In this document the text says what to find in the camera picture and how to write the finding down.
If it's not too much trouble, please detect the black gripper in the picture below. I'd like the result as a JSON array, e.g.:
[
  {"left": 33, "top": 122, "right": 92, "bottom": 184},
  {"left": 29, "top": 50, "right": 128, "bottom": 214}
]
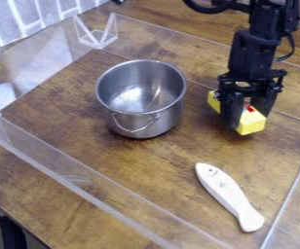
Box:
[{"left": 218, "top": 30, "right": 286, "bottom": 128}]

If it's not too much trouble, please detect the white wooden toy fish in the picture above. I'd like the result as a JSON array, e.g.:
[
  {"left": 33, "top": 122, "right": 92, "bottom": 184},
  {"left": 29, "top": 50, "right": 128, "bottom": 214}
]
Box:
[{"left": 195, "top": 162, "right": 265, "bottom": 232}]

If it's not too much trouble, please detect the clear acrylic enclosure wall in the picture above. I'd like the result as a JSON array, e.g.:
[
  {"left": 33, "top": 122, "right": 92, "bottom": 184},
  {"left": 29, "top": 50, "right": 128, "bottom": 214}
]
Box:
[{"left": 0, "top": 11, "right": 300, "bottom": 249}]

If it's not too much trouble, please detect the black cable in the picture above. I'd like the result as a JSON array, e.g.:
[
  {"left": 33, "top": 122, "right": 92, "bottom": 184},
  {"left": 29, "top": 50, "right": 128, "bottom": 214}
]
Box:
[{"left": 182, "top": 0, "right": 297, "bottom": 62}]

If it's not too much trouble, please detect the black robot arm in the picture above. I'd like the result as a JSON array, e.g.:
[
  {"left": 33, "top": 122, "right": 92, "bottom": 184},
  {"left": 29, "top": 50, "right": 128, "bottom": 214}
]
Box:
[{"left": 215, "top": 0, "right": 300, "bottom": 128}]

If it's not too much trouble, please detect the yellow butter block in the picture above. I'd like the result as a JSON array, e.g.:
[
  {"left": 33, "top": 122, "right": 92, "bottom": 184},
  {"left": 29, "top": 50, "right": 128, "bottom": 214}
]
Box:
[{"left": 207, "top": 90, "right": 266, "bottom": 135}]

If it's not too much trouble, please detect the grey white patterned curtain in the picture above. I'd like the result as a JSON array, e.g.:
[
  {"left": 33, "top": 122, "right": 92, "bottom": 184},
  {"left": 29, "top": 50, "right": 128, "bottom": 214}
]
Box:
[{"left": 0, "top": 0, "right": 108, "bottom": 53}]

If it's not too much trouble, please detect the silver metal pot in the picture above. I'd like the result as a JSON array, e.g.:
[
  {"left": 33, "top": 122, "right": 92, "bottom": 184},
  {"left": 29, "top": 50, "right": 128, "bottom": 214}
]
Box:
[{"left": 95, "top": 59, "right": 186, "bottom": 139}]

